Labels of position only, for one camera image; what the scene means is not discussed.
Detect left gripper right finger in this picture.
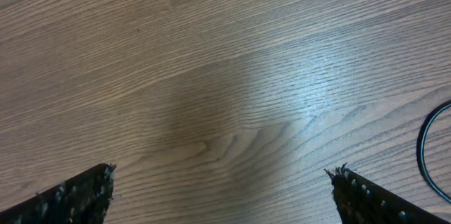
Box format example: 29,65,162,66
326,166,450,224

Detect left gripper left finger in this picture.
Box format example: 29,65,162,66
1,163,116,224

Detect black cable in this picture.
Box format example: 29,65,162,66
415,99,451,204

